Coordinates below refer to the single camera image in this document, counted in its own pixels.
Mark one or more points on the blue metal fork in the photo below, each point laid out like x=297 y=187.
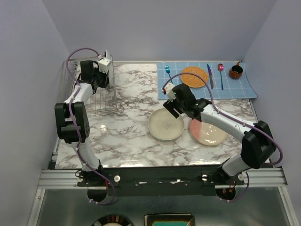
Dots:
x=167 y=69

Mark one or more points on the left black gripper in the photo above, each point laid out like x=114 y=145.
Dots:
x=106 y=76

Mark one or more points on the aluminium extrusion rail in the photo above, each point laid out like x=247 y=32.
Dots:
x=66 y=179

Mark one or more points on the woven wicker trivet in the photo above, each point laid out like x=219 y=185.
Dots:
x=194 y=76

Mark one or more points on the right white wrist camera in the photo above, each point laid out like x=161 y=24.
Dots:
x=168 y=90

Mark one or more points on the iridescent table knife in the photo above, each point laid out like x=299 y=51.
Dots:
x=210 y=76

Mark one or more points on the round striped object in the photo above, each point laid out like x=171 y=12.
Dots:
x=113 y=220

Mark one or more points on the wire dish rack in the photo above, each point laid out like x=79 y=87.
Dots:
x=103 y=101

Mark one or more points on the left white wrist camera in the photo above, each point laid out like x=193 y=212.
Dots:
x=103 y=64

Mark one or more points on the iridescent spoon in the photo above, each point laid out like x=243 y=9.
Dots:
x=220 y=69

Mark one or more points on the brown ceramic cup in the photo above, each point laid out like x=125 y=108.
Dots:
x=236 y=71

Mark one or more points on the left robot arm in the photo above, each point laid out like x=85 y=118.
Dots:
x=71 y=118

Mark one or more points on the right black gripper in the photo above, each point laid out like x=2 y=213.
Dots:
x=169 y=105

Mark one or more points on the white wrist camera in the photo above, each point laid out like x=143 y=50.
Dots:
x=103 y=64
x=168 y=90

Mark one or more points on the pink and cream plate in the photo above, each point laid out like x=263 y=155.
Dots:
x=207 y=134

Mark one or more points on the black mounting base bar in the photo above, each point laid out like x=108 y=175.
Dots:
x=160 y=181

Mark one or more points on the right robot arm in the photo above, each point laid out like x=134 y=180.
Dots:
x=256 y=138

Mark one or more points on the blue tiled placemat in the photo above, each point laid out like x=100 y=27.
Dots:
x=233 y=89

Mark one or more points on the dark rectangular tray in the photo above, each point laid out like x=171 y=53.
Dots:
x=171 y=219

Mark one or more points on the cream white plate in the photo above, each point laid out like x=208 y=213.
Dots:
x=164 y=126

